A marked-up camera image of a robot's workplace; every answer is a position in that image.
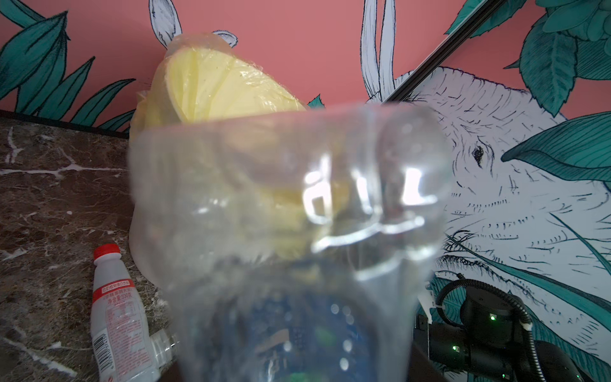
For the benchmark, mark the clear bottle green band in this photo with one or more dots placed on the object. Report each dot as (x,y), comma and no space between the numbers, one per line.
(165,347)

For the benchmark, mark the white ribbed trash bin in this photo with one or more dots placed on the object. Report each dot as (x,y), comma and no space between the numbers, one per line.
(143,253)

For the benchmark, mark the yellow plastic bin liner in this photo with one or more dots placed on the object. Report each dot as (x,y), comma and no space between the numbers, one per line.
(201,79)

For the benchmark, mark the black frame post right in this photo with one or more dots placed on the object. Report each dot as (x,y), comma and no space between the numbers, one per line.
(476,18)

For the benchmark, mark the white opaque bottle red cap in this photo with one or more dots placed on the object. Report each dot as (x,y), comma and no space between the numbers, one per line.
(119,328)

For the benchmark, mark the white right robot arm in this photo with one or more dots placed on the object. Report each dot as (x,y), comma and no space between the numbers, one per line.
(474,327)

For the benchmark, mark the clear bottle blue label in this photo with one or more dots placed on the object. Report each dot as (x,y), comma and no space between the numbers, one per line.
(293,246)

